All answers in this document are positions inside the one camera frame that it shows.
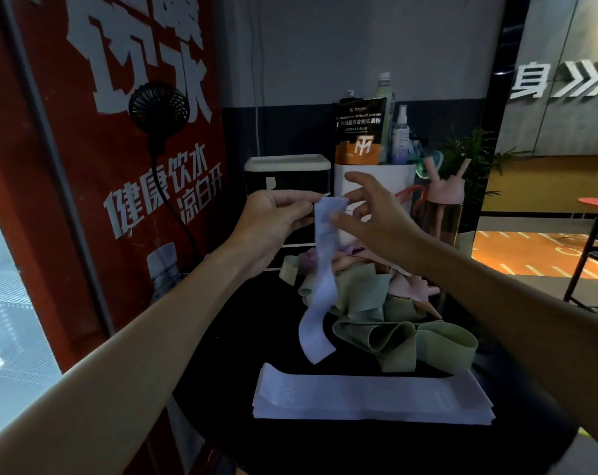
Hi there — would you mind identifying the person's right hand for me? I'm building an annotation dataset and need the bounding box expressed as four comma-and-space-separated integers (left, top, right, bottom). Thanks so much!
328, 171, 431, 273

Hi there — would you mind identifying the person's left hand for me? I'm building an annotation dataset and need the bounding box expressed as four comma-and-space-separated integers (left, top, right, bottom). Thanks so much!
229, 190, 325, 281

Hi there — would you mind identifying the lavender resistance band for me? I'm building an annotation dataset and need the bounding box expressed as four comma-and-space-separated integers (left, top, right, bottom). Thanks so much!
299, 196, 349, 365

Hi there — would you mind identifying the person's right forearm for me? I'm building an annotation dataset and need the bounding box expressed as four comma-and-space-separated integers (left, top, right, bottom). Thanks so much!
414, 236, 598, 458

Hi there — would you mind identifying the person's left forearm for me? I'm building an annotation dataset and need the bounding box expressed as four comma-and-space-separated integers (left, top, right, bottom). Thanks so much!
0, 241, 260, 475

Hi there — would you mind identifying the white black drawer box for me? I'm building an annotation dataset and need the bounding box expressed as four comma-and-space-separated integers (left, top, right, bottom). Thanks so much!
244, 154, 335, 270

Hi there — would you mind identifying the white storage container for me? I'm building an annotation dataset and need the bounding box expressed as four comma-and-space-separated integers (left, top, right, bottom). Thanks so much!
333, 162, 419, 249

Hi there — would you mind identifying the black orange powder pouch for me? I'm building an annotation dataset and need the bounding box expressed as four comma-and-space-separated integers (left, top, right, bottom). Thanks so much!
333, 98, 388, 166

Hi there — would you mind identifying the pile of green pink bands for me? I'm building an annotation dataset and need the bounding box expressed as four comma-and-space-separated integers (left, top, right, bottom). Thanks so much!
279, 246, 479, 374

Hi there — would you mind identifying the pink water bottle with straw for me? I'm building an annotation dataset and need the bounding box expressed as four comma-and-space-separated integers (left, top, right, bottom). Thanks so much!
394, 155, 472, 245

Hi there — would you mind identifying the clear spray bottle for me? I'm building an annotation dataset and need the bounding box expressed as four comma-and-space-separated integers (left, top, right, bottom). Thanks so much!
390, 105, 413, 166

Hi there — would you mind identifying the pale bottle with white cap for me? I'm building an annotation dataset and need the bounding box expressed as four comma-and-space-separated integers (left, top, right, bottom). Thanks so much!
376, 71, 396, 165

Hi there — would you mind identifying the green potted plant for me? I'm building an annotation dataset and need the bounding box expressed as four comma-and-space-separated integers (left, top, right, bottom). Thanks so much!
435, 127, 530, 233

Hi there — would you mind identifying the stack of folded lavender bands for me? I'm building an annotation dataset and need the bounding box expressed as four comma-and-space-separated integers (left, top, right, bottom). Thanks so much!
251, 362, 496, 426

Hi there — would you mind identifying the small black fan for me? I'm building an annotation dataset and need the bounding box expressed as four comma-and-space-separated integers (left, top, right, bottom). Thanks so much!
128, 83, 190, 140

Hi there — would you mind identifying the red drinking water machine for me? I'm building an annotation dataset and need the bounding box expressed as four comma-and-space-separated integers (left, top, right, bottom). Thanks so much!
0, 0, 230, 475

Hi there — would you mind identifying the black fan cable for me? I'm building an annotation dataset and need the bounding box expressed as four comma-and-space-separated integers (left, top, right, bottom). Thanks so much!
148, 136, 203, 265

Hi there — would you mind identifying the thin white wall cable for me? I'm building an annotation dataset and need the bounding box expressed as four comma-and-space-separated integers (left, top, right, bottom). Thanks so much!
249, 0, 261, 159

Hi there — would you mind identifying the black metal rack frame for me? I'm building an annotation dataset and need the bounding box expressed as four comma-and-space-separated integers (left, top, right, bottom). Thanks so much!
563, 170, 598, 314

